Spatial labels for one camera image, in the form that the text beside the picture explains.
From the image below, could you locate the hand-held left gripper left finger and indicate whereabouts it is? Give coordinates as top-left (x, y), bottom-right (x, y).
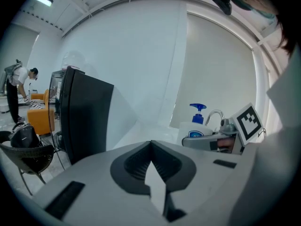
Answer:
top-left (32, 140), bottom-right (166, 226)

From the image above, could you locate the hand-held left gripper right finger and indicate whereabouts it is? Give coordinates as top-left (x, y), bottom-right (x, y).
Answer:
top-left (151, 140), bottom-right (244, 226)

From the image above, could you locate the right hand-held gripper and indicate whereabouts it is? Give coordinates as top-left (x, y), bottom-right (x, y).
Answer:
top-left (182, 102), bottom-right (264, 155)

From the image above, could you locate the white bottle with blue pump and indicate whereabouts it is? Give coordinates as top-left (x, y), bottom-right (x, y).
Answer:
top-left (178, 103), bottom-right (214, 145)

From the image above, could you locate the person's right hand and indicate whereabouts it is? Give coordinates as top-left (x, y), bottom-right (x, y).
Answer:
top-left (218, 139), bottom-right (235, 153)

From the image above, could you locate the chrome faucet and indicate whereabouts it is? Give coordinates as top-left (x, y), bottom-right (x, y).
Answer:
top-left (205, 109), bottom-right (225, 127)

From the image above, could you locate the black glass-door cabinet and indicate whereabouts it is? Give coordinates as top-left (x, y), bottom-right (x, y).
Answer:
top-left (48, 66), bottom-right (115, 166)

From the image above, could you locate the dark plastic chair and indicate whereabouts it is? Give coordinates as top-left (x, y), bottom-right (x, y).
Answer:
top-left (0, 130), bottom-right (65, 196)

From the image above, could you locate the orange sofa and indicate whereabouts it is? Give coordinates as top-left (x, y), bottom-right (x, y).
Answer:
top-left (27, 89), bottom-right (56, 136)

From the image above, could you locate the black bag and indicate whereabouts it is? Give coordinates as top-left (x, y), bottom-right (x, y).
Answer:
top-left (10, 122), bottom-right (43, 148)

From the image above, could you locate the striped cushion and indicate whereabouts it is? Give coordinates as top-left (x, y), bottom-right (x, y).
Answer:
top-left (29, 98), bottom-right (47, 110)

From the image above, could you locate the grey gripper-mounted camera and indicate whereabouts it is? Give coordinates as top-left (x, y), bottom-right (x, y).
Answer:
top-left (219, 118), bottom-right (236, 133)

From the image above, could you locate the black head-worn camera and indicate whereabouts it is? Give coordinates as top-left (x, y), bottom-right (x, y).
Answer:
top-left (211, 0), bottom-right (233, 16)

